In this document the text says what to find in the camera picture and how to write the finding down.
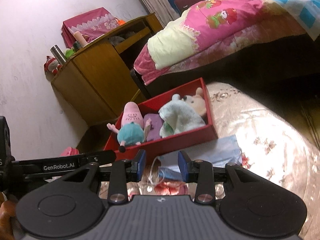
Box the pink pig plush toy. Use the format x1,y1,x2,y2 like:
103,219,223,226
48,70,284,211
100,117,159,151
107,102,152,153

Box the light green towel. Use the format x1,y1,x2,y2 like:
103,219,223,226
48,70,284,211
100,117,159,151
158,94,206,138

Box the blue surgical face mask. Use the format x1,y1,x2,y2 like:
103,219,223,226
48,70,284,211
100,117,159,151
149,135,242,185

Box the red rectangular storage box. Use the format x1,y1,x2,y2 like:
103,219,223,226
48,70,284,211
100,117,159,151
104,78,218,164

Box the purple knitted cloth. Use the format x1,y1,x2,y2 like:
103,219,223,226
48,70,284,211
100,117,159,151
143,113,163,142

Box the cream plush animal toy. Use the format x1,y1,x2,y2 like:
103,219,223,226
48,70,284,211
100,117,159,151
181,87,207,119

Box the floral round table cover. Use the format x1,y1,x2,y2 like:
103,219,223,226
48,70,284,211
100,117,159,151
97,81,320,240

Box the wooden bedside cabinet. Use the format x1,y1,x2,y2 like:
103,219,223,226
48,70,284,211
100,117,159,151
51,14,163,126

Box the red santa figurine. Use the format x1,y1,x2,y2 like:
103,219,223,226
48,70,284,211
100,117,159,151
44,56,62,75

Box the stainless steel thermos bottle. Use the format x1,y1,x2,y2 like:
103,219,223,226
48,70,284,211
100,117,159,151
50,45,67,66

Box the pink floral quilt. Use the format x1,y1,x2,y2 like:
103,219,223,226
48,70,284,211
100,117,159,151
133,0,306,85

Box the pink folded fabric bag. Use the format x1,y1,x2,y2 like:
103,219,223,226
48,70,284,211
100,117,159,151
61,7,120,48

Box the blue checkered blanket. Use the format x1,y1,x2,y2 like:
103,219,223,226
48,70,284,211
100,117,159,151
207,0,320,42

